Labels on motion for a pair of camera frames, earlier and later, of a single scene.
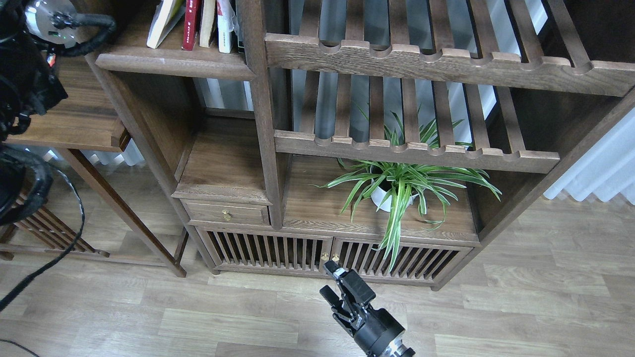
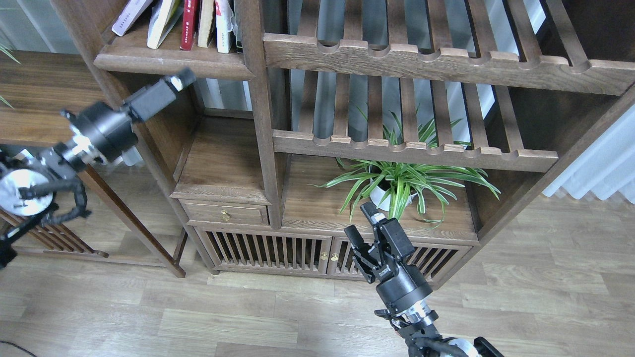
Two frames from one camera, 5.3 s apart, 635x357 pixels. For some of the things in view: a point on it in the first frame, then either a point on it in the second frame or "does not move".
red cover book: (189, 25) does not move
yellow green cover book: (167, 13) does not move
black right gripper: (371, 328) -> (399, 284)
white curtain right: (606, 169) does not move
